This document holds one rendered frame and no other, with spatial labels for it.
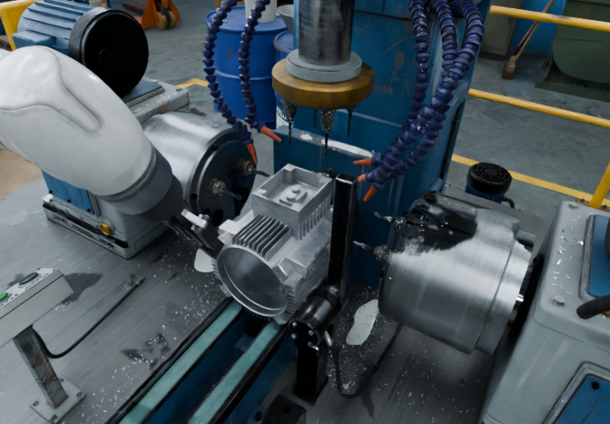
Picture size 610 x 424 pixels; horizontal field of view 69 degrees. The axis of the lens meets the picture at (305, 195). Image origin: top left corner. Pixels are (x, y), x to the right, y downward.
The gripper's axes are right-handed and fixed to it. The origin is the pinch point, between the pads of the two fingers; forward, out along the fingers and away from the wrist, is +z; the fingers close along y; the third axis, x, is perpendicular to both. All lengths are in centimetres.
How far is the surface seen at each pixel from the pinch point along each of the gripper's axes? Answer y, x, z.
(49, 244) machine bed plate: 59, 14, 27
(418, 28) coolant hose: -20.6, -42.1, -12.2
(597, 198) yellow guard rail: -87, -150, 201
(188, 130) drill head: 22.0, -20.6, 5.0
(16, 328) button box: 16.6, 24.7, -7.4
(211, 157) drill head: 14.8, -17.5, 7.3
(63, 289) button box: 16.9, 17.3, -3.9
